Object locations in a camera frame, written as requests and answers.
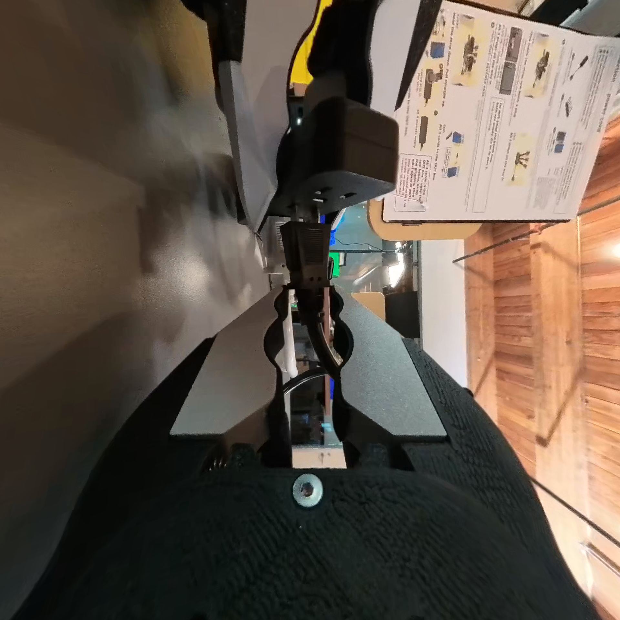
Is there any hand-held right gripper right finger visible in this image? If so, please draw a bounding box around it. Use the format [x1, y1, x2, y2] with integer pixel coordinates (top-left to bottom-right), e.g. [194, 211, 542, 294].
[329, 286, 447, 468]

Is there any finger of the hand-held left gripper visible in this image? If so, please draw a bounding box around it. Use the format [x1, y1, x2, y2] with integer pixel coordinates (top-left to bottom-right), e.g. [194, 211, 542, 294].
[306, 0, 384, 103]
[216, 0, 318, 233]

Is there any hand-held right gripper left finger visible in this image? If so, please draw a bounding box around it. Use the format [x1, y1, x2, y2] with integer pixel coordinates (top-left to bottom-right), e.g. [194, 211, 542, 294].
[170, 286, 294, 468]

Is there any black power adapter brick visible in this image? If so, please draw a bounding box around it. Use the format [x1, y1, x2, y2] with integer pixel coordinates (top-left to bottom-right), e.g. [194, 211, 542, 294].
[268, 80, 401, 220]

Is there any black power plug with cable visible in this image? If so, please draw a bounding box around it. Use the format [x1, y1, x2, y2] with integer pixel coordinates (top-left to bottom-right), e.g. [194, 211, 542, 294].
[281, 206, 345, 388]

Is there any yellow bin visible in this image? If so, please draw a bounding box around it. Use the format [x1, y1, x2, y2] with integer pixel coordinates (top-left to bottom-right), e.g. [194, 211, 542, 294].
[289, 0, 336, 90]

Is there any wooden sheet holder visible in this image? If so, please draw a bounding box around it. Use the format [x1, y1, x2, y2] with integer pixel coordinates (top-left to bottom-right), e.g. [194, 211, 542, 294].
[367, 198, 481, 241]

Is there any printed instruction sheet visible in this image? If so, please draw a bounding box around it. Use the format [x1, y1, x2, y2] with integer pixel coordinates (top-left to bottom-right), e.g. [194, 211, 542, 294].
[382, 0, 620, 224]

